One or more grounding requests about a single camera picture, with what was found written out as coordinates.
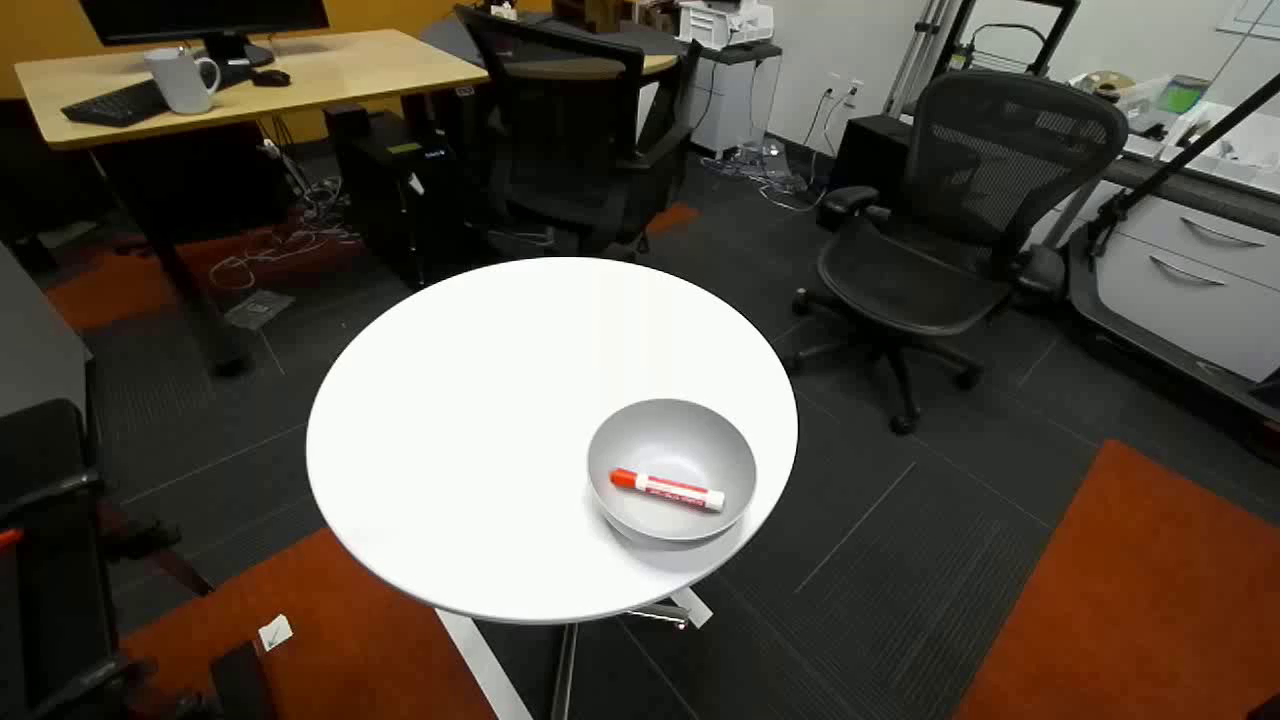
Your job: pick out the red and white marker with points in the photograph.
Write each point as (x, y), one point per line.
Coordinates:
(674, 488)

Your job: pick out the grey bowl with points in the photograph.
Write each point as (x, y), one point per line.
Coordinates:
(667, 437)

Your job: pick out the black padded office chair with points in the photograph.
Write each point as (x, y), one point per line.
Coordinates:
(562, 133)

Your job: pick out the small white cabinet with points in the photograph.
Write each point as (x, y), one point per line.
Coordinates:
(733, 105)

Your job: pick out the black mesh office chair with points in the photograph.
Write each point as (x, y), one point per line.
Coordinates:
(921, 265)

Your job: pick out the black box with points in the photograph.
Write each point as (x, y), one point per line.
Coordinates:
(873, 148)

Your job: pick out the black computer tower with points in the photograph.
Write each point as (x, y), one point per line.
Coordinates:
(381, 187)

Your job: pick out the white table base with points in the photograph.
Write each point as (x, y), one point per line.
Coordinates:
(482, 667)

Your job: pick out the white printer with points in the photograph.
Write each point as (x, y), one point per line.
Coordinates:
(726, 26)

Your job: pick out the light wooden desk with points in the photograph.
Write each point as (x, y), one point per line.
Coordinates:
(346, 74)

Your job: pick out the white paper tag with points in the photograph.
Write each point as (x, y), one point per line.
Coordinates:
(275, 632)

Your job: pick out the black computer mouse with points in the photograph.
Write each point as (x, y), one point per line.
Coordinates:
(269, 79)

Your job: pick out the white mug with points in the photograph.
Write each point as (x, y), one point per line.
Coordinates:
(183, 82)

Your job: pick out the white drawer cabinet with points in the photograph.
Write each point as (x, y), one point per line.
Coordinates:
(1187, 287)

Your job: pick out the black computer monitor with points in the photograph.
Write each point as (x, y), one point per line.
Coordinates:
(200, 18)

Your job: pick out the black slanted pole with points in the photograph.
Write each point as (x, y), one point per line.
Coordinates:
(1180, 152)

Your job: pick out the black keyboard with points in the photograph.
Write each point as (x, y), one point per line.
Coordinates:
(112, 101)

